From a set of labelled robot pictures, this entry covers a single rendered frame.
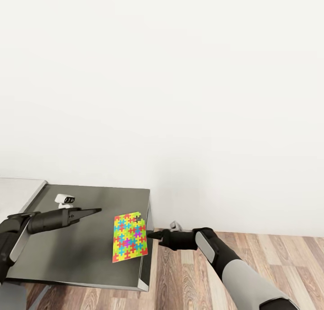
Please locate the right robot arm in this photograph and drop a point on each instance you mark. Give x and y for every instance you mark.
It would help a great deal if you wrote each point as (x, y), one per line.
(246, 287)

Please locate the jigsaw puzzle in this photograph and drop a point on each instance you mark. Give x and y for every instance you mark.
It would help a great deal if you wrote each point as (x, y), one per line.
(129, 237)

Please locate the swivel chair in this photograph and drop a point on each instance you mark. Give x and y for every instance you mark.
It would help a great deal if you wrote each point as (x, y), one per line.
(14, 297)

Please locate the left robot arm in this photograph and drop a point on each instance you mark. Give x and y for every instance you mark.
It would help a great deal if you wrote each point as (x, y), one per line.
(17, 229)

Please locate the desk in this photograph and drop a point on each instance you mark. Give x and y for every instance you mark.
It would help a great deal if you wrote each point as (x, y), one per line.
(81, 254)

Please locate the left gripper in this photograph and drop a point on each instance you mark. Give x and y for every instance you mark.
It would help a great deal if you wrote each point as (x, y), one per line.
(65, 217)

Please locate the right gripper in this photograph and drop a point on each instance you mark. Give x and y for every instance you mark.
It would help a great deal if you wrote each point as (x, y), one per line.
(172, 240)

